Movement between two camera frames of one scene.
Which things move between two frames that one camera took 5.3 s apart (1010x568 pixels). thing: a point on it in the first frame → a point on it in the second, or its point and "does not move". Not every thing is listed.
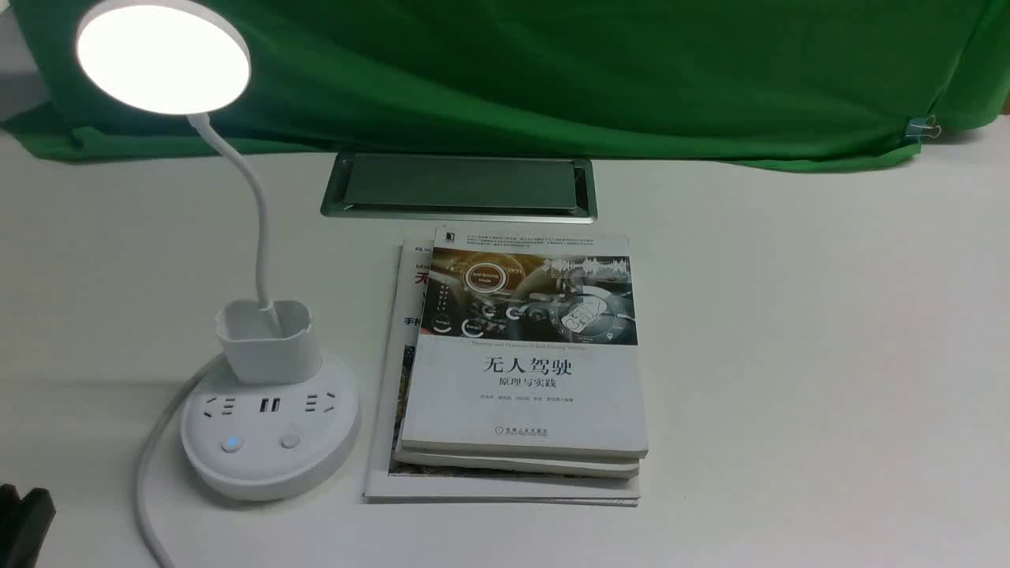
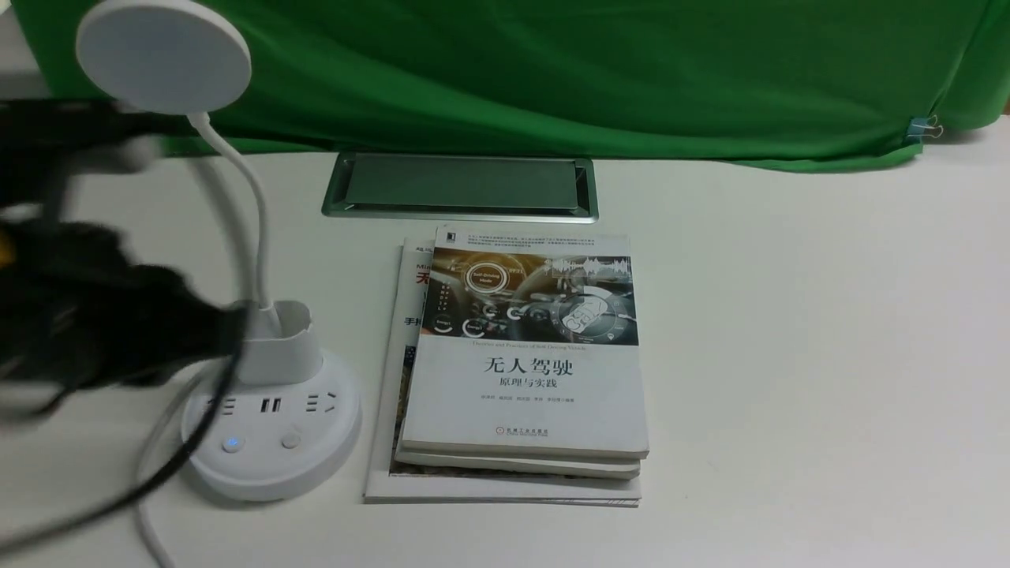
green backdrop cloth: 827,84 does not move
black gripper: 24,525 → 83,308
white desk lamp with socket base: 278,420 does not move
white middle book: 586,466 does not move
